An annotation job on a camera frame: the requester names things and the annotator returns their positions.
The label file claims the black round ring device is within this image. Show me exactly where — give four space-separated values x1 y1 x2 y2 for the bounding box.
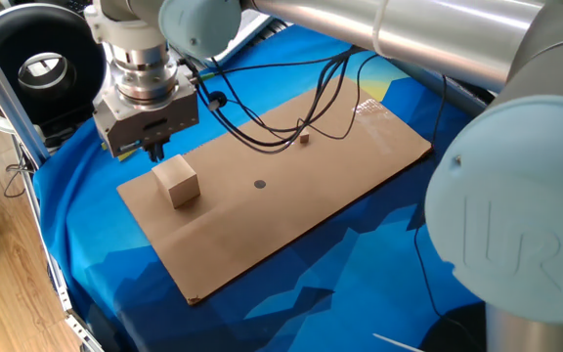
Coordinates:
0 2 108 133

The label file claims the grey Schunk gripper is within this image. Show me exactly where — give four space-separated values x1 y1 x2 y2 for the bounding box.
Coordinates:
92 80 200 163

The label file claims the blue mountain print cloth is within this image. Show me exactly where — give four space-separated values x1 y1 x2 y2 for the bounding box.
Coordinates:
31 23 488 352

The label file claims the brown cardboard sheet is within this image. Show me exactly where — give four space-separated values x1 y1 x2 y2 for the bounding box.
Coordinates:
115 73 434 307

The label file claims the black keyboard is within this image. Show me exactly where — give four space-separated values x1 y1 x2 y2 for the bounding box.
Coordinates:
61 0 95 15

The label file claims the clear shiny tape patch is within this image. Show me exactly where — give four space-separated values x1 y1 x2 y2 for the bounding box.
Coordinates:
352 99 393 128

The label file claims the aluminium table edge rail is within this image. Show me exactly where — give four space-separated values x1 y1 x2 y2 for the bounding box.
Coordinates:
386 57 496 118

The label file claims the black cable bundle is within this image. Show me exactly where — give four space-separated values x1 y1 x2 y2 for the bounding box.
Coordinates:
168 43 380 155

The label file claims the large wooden block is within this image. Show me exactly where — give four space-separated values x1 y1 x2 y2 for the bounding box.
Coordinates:
151 154 201 210

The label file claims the aluminium frame post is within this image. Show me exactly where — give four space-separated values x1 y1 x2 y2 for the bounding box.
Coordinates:
0 14 51 168

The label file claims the thin black cable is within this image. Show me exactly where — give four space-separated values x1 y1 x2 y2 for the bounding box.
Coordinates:
411 72 458 324

